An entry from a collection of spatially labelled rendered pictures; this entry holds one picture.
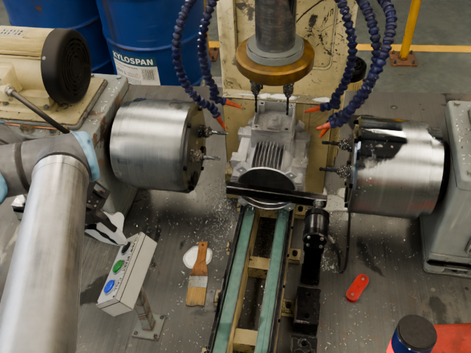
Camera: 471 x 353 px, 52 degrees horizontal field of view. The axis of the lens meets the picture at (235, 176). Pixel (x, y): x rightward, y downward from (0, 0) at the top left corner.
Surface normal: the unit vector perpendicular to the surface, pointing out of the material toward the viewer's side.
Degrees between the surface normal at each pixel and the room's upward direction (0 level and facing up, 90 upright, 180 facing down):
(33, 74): 74
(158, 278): 0
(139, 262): 50
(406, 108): 0
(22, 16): 90
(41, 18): 81
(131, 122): 24
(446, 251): 90
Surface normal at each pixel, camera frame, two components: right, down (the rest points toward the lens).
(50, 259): 0.38, -0.83
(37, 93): -0.14, -0.19
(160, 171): -0.19, 0.59
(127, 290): 0.73, -0.36
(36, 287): 0.14, -0.86
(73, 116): -0.04, -0.69
